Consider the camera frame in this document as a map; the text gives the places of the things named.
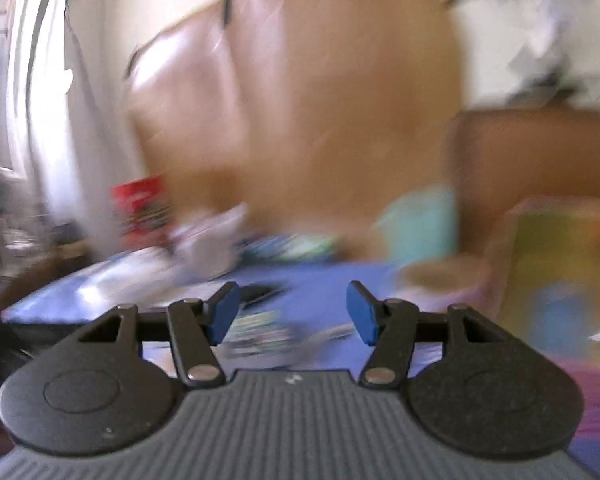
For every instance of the pink tin box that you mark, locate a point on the pink tin box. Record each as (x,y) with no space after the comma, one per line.
(555,240)

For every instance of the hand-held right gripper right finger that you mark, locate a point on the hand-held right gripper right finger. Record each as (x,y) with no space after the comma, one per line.
(362,312)

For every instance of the colourful printed packet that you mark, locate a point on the colourful printed packet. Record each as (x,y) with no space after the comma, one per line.
(260,332)

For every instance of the wood pattern wall sheet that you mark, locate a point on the wood pattern wall sheet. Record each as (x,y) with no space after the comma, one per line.
(305,110)

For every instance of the small tub with beige lid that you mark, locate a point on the small tub with beige lid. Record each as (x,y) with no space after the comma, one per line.
(445,275)

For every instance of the brown woven chair back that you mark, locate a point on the brown woven chair back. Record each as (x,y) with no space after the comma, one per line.
(530,160)

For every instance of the blue table cloth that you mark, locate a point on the blue table cloth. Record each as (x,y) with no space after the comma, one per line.
(320,280)

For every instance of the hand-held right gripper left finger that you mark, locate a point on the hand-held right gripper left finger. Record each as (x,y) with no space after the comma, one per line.
(222,312)

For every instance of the red printed box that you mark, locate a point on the red printed box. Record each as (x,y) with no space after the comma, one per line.
(137,200)

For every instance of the mint green plastic cup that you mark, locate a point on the mint green plastic cup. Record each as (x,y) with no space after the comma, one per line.
(420,225)

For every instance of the green and blue packet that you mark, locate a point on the green and blue packet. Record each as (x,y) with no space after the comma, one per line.
(292,249)

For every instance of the white plastic packet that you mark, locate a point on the white plastic packet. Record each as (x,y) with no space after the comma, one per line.
(210,245)

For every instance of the white curtain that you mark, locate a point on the white curtain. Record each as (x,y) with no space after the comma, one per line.
(45,110)

